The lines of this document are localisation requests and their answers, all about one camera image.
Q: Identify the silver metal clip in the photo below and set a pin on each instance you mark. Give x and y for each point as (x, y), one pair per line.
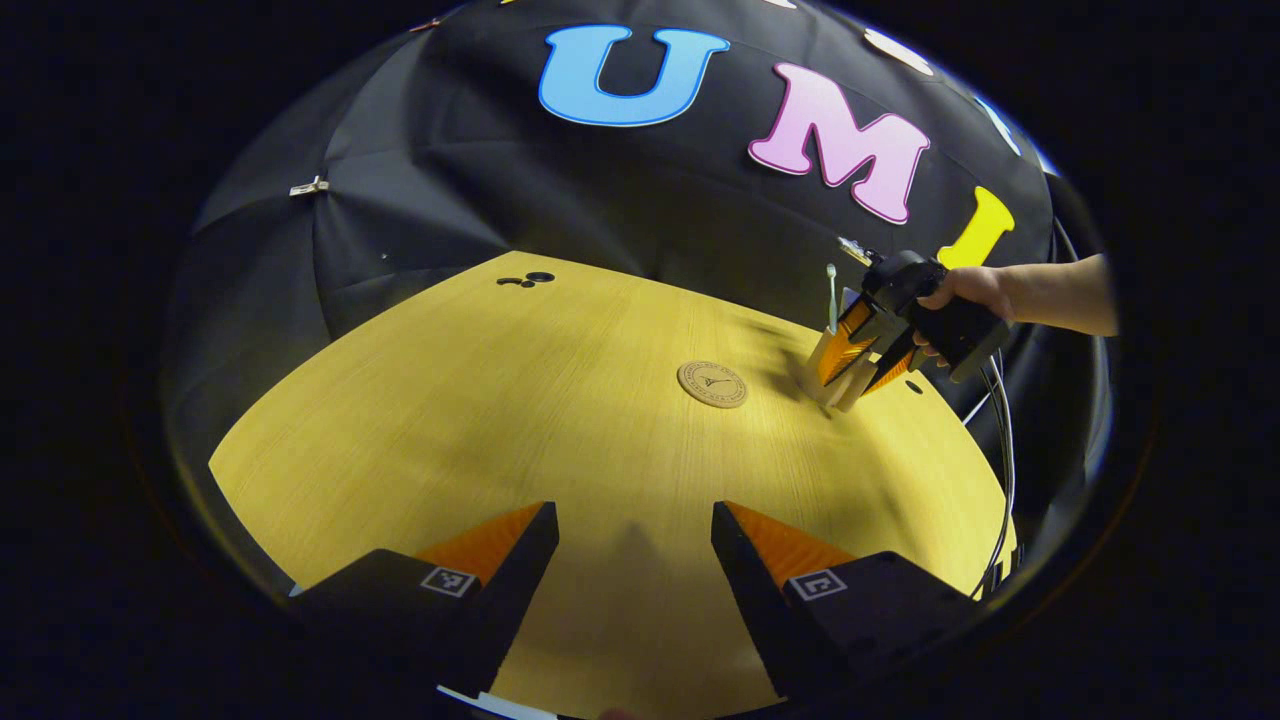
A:
(308, 187)

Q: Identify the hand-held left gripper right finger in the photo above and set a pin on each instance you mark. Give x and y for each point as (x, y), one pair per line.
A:
(755, 600)

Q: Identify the beige cup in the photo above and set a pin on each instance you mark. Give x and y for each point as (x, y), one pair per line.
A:
(852, 392)

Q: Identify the copper metal clip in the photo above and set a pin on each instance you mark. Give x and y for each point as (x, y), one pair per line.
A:
(428, 23)

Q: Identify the black backdrop cloth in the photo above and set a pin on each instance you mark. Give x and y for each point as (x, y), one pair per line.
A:
(500, 180)

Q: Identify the pale green toothbrush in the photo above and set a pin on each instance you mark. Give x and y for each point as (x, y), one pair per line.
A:
(831, 300)

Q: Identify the round cork coaster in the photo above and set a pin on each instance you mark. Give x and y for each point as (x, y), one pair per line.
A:
(712, 384)

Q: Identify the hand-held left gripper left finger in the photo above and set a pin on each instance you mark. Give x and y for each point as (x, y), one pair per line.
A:
(505, 600)

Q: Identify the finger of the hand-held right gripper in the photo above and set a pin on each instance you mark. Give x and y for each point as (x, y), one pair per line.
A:
(892, 365)
(848, 350)

